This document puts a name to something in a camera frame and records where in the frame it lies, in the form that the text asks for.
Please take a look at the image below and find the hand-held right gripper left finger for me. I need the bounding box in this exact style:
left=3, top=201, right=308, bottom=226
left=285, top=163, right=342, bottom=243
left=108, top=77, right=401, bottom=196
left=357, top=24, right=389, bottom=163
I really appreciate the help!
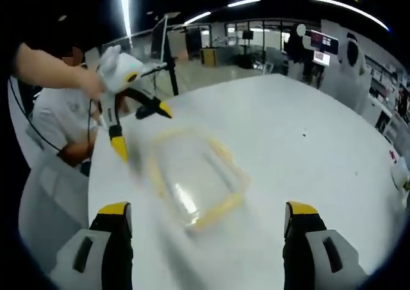
left=47, top=201, right=134, bottom=290

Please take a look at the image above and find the yellow cabinet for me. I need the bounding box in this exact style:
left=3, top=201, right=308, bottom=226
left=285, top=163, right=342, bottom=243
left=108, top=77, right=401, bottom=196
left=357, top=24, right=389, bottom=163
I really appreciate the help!
left=199, top=47, right=216, bottom=67

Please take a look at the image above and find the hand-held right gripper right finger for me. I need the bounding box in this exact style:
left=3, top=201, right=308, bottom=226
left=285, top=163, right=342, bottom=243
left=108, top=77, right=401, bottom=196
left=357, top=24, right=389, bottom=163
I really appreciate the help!
left=281, top=200, right=369, bottom=290

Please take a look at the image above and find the large display on stand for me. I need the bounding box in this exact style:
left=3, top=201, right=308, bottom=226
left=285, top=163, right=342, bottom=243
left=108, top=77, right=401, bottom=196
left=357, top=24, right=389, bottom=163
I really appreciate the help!
left=149, top=15, right=179, bottom=96

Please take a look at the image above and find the small monitor on stand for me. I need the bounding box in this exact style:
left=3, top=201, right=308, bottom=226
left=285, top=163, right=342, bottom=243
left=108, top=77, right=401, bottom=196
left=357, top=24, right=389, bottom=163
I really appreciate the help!
left=242, top=30, right=254, bottom=59

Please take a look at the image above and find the ceiling light strip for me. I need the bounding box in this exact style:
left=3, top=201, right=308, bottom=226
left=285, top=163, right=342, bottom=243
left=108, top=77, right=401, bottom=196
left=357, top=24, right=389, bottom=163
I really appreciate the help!
left=183, top=11, right=212, bottom=25
left=306, top=0, right=390, bottom=32
left=120, top=0, right=130, bottom=40
left=226, top=0, right=262, bottom=8

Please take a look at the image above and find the person's white shirt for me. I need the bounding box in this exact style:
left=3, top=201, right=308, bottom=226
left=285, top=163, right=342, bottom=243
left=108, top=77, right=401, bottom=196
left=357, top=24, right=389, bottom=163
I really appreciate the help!
left=31, top=86, right=101, bottom=163

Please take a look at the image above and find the white storage shelf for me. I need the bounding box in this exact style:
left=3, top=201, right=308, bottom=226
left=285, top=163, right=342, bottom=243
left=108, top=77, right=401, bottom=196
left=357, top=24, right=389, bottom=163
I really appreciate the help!
left=368, top=56, right=410, bottom=134

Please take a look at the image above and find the clear container with yellow buckle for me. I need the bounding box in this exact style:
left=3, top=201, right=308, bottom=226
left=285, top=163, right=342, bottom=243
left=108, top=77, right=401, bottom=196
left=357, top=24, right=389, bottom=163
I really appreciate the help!
left=146, top=126, right=251, bottom=237

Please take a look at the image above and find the person's left hand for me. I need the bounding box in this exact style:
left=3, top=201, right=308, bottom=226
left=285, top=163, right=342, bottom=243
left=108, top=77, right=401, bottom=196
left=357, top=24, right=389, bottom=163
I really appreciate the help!
left=79, top=71, right=106, bottom=101

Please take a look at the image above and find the black rounded object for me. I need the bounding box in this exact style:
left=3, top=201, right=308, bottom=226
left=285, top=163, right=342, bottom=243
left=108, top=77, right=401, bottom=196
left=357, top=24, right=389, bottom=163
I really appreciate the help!
left=135, top=106, right=161, bottom=120

